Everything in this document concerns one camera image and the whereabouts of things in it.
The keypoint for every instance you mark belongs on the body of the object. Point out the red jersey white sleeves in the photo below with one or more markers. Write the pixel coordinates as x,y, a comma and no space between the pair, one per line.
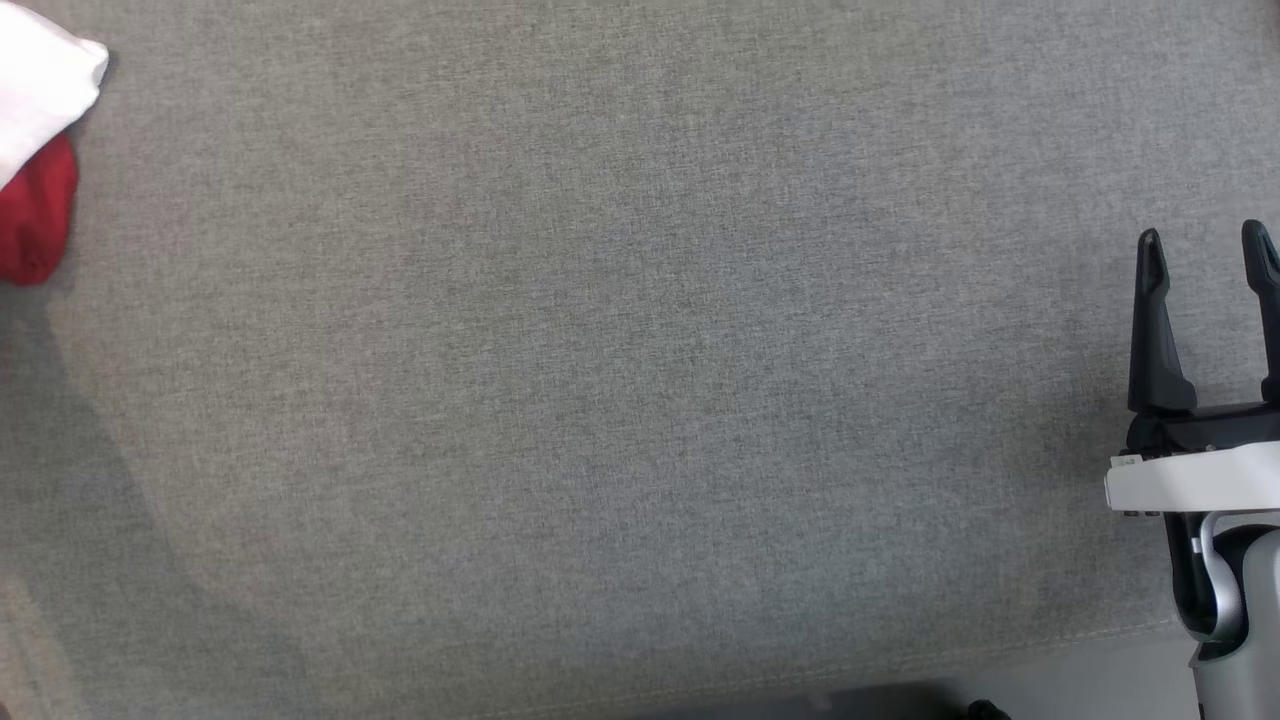
40,90

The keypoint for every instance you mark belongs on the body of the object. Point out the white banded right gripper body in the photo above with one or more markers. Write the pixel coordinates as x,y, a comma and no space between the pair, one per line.
1200,480

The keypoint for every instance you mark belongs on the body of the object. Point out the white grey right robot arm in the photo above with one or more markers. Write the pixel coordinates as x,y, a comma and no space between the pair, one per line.
1255,600

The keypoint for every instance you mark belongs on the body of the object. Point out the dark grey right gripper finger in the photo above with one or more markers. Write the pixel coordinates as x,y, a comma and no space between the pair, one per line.
1270,300
1155,340

